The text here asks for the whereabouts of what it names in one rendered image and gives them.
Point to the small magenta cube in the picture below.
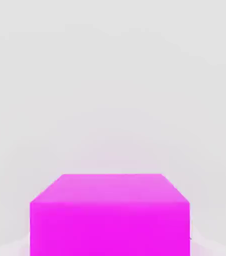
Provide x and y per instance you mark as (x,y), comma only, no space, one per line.
(109,224)

